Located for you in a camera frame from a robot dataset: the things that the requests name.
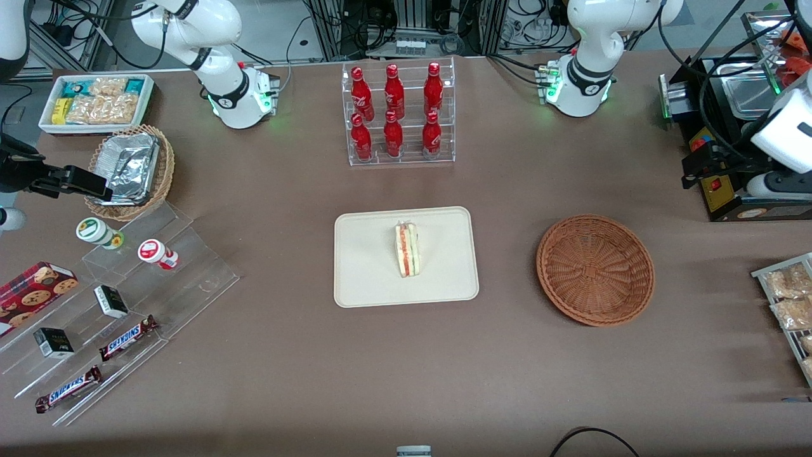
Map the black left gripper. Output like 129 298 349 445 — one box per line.
682 141 771 190

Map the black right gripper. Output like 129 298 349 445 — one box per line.
0 135 114 200

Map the triangle sandwich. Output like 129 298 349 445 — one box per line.
395 220 422 279

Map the aluminium foil tray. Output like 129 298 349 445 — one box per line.
94 132 160 205

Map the light wicker basket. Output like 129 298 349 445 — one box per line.
84 125 175 222

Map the white rectangular snack tray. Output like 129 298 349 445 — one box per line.
38 74 156 136

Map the round brown wicker basket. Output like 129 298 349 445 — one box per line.
536 215 655 328

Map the steel food tray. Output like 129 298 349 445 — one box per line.
741 10 801 96

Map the beige plastic serving tray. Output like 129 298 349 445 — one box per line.
334 206 480 308

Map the black countertop cooking appliance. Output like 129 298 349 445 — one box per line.
660 54 812 223

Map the green lid yogurt cup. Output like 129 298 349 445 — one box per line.
76 217 124 250

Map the clear bag of crackers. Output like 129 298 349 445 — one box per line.
67 94 139 125
89 77 128 98

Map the red lid yogurt cup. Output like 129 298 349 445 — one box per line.
138 239 180 270

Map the red cookie box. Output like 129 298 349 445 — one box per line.
0 262 80 337

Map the small black box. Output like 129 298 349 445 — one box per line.
94 285 129 319
33 328 75 359

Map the clear acrylic stepped shelf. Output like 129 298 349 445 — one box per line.
0 202 240 427

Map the snickers chocolate bar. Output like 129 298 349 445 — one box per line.
98 315 159 362
35 366 102 414

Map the red cola bottle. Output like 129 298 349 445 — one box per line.
351 67 375 121
383 110 404 158
351 113 374 161
384 63 405 120
422 110 442 158
424 62 443 116

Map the clear acrylic bottle rack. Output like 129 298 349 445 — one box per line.
341 57 456 167

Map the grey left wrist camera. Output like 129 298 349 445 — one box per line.
747 171 812 201

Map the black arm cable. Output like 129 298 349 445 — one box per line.
653 0 752 159

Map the grey wire rack tray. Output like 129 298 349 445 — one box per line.
752 253 812 388

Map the black cable loop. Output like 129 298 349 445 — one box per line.
549 427 641 457

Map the aluminium frame rack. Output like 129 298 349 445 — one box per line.
304 0 508 59

